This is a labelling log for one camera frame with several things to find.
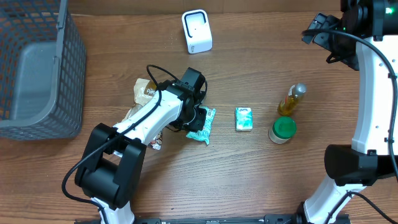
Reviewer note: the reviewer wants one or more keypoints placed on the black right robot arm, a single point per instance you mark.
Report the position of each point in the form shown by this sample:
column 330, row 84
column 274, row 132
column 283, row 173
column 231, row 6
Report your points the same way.
column 365, row 39

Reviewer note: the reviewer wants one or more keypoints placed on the white barcode scanner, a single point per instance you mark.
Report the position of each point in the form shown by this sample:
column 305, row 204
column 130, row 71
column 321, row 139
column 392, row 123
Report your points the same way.
column 197, row 31

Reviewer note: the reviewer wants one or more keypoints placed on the grey plastic mesh basket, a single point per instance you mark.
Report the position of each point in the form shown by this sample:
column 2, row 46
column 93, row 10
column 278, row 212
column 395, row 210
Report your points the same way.
column 43, row 65

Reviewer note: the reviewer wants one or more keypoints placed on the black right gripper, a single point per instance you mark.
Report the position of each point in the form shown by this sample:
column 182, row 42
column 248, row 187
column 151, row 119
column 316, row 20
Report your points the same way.
column 319, row 27

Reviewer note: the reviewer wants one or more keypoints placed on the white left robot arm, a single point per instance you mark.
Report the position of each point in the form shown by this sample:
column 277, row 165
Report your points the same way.
column 110, row 168

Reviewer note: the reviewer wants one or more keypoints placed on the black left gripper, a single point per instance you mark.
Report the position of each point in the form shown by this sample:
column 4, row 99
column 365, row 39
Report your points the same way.
column 197, row 126

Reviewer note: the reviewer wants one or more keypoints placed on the small teal box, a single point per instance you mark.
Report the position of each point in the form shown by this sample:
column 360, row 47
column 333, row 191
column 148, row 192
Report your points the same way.
column 243, row 119

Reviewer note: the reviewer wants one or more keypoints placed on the yellow dish soap bottle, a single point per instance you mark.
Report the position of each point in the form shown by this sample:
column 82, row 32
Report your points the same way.
column 294, row 96

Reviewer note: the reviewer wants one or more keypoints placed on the green lid jar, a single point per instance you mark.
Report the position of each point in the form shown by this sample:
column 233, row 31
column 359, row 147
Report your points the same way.
column 283, row 129

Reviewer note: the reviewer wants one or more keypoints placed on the green wet wipes pack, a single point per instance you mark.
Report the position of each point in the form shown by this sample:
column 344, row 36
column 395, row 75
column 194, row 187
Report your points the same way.
column 203, row 135

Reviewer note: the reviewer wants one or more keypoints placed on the brown Pantree snack bag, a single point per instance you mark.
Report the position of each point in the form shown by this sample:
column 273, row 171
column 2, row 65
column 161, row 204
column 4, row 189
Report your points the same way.
column 143, row 92

